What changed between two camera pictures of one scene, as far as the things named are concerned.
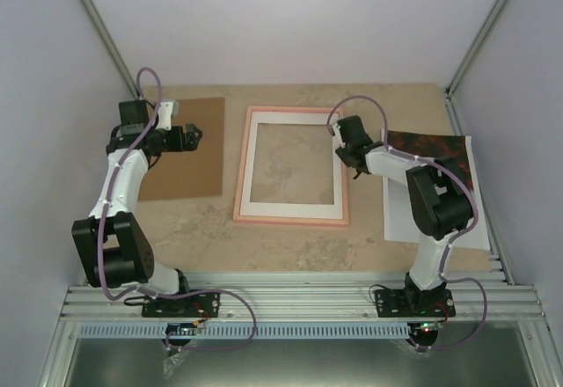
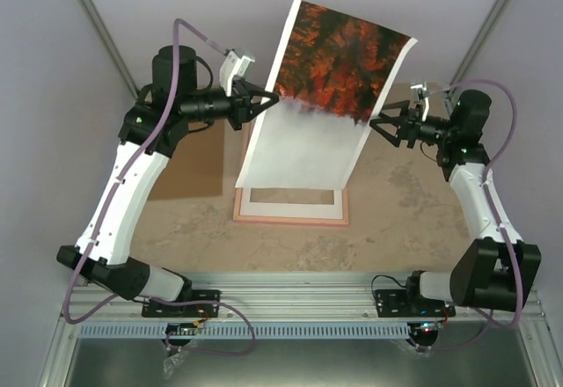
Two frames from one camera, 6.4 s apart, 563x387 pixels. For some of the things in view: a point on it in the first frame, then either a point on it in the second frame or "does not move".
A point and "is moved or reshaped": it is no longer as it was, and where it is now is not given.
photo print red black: (452, 149) is moved or reshaped
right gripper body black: (343, 157) -> (414, 125)
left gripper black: (192, 144) -> (242, 108)
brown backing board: (192, 173) does not move
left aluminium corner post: (100, 26) does not move
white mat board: (279, 209) does not move
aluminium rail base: (318, 297) does not move
